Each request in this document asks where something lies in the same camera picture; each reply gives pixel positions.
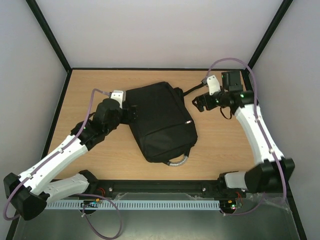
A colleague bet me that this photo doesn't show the black student backpack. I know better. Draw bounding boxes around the black student backpack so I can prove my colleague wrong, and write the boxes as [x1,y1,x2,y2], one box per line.
[125,81,198,167]

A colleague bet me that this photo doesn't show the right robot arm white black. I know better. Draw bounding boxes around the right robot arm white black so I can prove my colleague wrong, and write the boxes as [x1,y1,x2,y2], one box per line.
[192,71,295,196]

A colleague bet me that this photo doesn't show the black frame rail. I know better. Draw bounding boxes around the black frame rail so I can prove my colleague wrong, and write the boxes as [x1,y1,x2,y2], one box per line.
[85,179,247,199]

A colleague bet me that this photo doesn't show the light blue cable duct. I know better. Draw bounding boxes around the light blue cable duct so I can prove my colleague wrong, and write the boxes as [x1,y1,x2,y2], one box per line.
[46,199,221,211]

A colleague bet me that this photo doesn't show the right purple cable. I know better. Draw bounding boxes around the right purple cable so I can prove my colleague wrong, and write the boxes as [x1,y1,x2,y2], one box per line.
[204,57,287,216]

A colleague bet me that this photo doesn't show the purple cable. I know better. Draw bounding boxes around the purple cable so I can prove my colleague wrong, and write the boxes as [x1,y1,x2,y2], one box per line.
[204,57,287,216]
[4,88,123,238]

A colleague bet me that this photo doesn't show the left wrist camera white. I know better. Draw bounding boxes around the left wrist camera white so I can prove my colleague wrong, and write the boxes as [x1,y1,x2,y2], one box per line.
[110,90,126,109]

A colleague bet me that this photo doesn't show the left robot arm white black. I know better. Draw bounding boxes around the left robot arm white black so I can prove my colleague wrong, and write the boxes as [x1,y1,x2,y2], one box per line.
[3,98,137,221]

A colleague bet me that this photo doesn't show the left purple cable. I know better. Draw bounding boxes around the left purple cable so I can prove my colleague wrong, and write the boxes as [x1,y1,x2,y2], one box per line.
[4,88,123,238]

